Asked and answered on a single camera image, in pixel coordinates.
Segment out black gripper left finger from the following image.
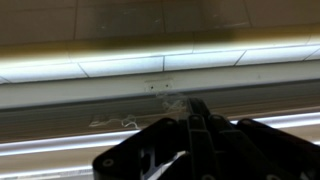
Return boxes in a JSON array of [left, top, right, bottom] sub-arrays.
[[92, 96, 201, 180]]

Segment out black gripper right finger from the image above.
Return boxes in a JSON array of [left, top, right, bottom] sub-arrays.
[[199, 97, 320, 180]]

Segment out white slatted window blinds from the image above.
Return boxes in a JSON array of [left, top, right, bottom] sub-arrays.
[[0, 79, 320, 180]]

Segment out white blinds cord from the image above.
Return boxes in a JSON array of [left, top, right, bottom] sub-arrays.
[[88, 92, 188, 130]]

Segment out white blinds hold-down bracket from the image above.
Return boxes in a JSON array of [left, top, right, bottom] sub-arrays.
[[144, 79, 175, 93]]

